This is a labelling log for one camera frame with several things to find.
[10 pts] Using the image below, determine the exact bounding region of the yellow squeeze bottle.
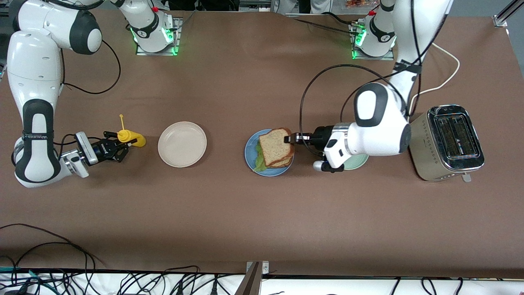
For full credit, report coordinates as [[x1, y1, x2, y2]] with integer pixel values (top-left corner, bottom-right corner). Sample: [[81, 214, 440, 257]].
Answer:
[[117, 114, 147, 148]]

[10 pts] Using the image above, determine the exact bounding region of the brown bread slice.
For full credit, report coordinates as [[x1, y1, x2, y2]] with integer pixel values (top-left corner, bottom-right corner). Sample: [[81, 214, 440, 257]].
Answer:
[[259, 128, 295, 168], [267, 157, 294, 169]]

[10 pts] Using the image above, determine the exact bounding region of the green lettuce leaf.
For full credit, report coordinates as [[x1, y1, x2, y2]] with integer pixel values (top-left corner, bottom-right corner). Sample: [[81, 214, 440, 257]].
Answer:
[[253, 141, 267, 172]]

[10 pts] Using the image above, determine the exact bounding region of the mint green round plate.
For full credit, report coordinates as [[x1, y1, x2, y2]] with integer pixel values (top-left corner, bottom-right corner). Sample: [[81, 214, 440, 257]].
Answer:
[[343, 153, 370, 170]]

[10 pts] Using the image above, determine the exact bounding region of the blue round plate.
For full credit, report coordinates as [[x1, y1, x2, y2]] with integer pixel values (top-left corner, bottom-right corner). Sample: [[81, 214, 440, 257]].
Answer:
[[244, 129, 295, 177]]

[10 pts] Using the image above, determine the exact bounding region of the white round plate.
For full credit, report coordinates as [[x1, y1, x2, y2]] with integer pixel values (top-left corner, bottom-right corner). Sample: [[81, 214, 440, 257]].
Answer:
[[158, 121, 208, 168]]

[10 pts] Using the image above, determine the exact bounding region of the beige chrome toaster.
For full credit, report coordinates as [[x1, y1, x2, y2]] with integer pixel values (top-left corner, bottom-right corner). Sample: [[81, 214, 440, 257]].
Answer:
[[406, 104, 485, 183]]

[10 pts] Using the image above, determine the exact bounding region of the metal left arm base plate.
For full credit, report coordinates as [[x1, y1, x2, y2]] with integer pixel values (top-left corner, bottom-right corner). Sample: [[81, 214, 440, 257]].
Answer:
[[351, 23, 395, 61]]

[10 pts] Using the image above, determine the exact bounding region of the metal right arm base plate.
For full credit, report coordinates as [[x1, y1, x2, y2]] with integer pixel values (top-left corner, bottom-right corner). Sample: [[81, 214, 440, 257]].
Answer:
[[136, 17, 181, 56]]

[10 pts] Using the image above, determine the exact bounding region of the black looped cable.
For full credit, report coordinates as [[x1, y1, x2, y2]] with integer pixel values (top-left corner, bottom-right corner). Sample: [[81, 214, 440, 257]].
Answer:
[[0, 242, 97, 283]]

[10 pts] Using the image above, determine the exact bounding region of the thin black loose cable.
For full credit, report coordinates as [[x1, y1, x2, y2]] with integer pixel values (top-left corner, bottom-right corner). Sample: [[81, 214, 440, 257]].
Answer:
[[0, 223, 105, 266]]

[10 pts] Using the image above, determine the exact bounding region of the black base cable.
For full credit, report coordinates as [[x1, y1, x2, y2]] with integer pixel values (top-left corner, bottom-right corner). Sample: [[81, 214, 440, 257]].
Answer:
[[294, 11, 361, 36]]

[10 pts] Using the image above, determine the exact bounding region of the metal table bracket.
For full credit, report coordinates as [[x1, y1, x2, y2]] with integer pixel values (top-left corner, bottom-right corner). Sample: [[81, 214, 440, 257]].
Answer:
[[235, 261, 269, 295]]

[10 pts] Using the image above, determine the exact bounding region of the white toaster power cord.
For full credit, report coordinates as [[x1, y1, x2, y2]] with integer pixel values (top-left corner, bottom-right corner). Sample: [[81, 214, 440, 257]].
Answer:
[[409, 43, 461, 112]]

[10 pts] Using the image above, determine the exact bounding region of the aluminium frame rail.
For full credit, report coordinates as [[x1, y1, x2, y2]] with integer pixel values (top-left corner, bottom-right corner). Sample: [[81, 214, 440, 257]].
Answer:
[[493, 0, 524, 27]]

